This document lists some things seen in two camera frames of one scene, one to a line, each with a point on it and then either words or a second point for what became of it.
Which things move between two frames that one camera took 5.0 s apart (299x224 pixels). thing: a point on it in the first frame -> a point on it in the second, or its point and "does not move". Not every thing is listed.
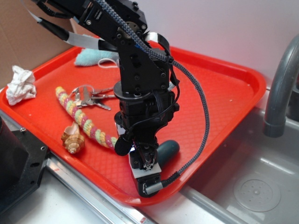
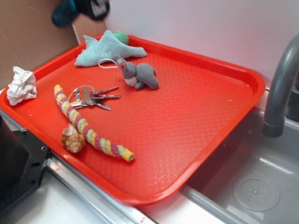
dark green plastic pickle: [166, 151] -> [65, 13]
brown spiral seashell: [72, 139] does not move
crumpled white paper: [22, 87] does not move
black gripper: [145, 105] -> [95, 9]
